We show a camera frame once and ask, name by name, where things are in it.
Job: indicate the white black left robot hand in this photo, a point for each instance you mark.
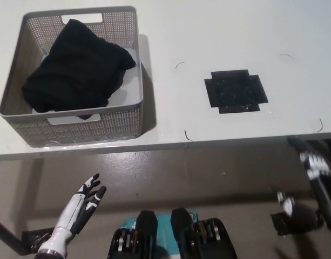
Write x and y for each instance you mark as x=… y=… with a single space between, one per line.
x=73 y=213

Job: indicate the black tape patch on table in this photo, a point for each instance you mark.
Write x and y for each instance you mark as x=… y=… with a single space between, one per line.
x=235 y=91

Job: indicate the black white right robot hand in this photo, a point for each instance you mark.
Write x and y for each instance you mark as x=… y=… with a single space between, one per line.
x=316 y=167

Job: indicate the black t-shirt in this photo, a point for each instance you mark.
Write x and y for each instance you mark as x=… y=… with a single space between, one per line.
x=78 y=73

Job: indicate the grey perforated plastic basket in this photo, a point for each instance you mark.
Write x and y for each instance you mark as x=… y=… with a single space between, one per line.
x=16 y=81

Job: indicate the black floor tape patch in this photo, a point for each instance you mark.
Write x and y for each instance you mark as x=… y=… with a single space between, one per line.
x=278 y=224
x=33 y=238

